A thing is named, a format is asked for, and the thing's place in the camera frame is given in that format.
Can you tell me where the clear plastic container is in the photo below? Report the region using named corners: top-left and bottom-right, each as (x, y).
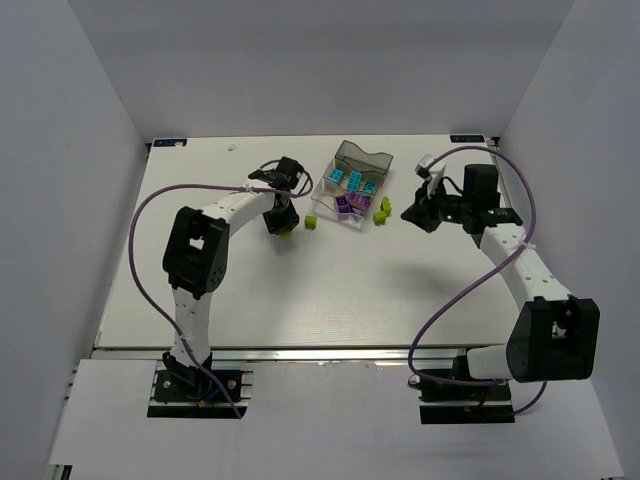
top-left (311, 185), bottom-right (374, 229)

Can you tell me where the purple curved lego piece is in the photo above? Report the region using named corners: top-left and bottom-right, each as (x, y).
top-left (334, 195), bottom-right (351, 216)

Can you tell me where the round teal lego piece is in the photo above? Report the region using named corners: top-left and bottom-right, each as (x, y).
top-left (327, 168), bottom-right (344, 184)

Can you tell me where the green stacked lego piece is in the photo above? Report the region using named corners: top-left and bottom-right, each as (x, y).
top-left (373, 197), bottom-right (392, 226)

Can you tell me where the green small lego brick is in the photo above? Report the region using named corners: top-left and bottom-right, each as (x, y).
top-left (304, 215), bottom-right (317, 230)

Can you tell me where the green 2x4 lego brick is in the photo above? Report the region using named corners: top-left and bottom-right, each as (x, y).
top-left (279, 228), bottom-right (293, 239)

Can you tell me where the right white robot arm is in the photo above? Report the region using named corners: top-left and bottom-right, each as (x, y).
top-left (401, 159), bottom-right (600, 387)

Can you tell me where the purple 2x4 lego plate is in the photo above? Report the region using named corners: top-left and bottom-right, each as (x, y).
top-left (349, 192), bottom-right (371, 210)

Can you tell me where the right corner blue label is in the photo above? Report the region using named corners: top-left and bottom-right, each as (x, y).
top-left (449, 134), bottom-right (485, 143)

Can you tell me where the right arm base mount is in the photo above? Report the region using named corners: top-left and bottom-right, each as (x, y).
top-left (407, 375), bottom-right (515, 425)

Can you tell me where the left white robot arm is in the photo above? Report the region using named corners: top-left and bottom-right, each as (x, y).
top-left (162, 157), bottom-right (305, 400)

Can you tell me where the left corner blue label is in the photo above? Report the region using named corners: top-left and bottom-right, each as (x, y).
top-left (152, 138), bottom-right (187, 148)

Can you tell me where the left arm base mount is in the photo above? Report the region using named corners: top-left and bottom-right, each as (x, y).
top-left (147, 363), bottom-right (254, 420)

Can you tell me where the small teal lego brick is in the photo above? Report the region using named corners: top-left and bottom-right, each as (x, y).
top-left (362, 181), bottom-right (376, 195)

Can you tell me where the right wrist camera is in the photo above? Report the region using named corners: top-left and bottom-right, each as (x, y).
top-left (415, 154), bottom-right (446, 198)

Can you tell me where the corner blue label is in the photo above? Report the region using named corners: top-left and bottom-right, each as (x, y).
top-left (449, 134), bottom-right (485, 143)
top-left (152, 138), bottom-right (187, 148)

